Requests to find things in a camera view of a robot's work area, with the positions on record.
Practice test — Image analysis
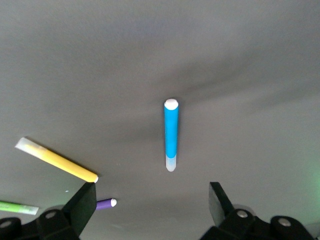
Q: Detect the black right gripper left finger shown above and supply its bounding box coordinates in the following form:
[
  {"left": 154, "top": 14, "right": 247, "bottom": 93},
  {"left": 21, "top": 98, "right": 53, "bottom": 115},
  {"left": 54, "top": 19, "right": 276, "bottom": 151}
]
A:
[{"left": 0, "top": 182, "right": 97, "bottom": 240}]

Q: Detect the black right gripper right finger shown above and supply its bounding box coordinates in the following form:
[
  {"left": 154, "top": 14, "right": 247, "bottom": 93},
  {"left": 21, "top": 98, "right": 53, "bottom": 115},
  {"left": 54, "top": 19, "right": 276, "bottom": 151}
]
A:
[{"left": 199, "top": 181, "right": 315, "bottom": 240}]

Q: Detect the blue marker with clear cap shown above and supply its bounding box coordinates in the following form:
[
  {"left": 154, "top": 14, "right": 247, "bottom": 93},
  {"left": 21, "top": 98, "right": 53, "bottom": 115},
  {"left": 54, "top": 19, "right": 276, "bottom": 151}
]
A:
[{"left": 163, "top": 98, "right": 180, "bottom": 173}]

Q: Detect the purple marker with clear cap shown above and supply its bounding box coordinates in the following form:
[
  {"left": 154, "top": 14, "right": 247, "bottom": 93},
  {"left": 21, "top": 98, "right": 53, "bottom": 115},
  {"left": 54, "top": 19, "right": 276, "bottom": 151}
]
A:
[{"left": 95, "top": 198, "right": 118, "bottom": 211}]

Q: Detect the yellow marker with clear cap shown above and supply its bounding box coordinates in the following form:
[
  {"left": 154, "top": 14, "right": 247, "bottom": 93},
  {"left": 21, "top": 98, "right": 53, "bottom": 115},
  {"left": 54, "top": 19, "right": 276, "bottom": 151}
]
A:
[{"left": 14, "top": 136, "right": 99, "bottom": 183}]

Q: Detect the green marker with clear cap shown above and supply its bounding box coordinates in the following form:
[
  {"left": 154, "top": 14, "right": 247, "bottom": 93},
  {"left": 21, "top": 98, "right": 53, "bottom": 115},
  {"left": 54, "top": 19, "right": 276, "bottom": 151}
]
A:
[{"left": 0, "top": 200, "right": 40, "bottom": 215}]

